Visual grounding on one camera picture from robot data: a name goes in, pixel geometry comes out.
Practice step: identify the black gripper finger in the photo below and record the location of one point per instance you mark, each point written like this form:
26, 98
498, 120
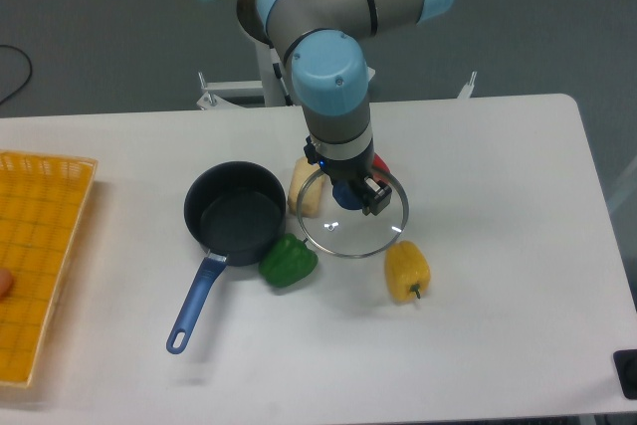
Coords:
375, 195

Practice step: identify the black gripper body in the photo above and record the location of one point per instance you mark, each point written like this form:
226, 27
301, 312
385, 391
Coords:
348, 173

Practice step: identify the glass lid blue knob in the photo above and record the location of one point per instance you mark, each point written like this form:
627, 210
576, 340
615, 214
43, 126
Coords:
349, 233

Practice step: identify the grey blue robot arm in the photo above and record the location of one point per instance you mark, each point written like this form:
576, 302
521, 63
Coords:
318, 44

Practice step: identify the red bell pepper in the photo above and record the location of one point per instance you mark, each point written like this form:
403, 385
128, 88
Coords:
379, 165

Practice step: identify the beige bread loaf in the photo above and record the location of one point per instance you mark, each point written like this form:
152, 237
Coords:
308, 197

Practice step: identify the yellow bell pepper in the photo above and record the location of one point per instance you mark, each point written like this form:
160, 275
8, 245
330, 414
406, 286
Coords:
407, 272

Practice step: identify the green bell pepper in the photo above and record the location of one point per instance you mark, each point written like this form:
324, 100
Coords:
289, 261

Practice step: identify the black device at table edge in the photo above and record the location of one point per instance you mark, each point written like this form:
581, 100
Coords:
626, 366

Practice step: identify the yellow plastic basket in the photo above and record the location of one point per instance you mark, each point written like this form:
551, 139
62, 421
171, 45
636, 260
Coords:
43, 197

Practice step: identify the dark saucepan blue handle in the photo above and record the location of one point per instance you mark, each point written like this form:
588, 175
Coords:
236, 212

